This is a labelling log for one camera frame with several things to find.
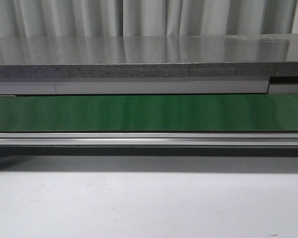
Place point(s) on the grey panel under slab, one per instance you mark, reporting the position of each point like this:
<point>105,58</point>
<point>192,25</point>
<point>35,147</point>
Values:
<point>190,85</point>

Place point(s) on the grey granite slab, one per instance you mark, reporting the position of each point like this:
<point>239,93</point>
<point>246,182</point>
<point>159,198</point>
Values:
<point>149,57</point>

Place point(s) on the aluminium conveyor frame rail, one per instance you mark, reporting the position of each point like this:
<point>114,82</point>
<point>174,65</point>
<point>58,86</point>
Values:
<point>68,139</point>

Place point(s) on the grey curtain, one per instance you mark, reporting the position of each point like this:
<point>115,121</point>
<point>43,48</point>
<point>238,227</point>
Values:
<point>57,18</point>

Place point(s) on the green conveyor belt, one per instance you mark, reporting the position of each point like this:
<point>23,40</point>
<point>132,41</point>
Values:
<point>231,112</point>

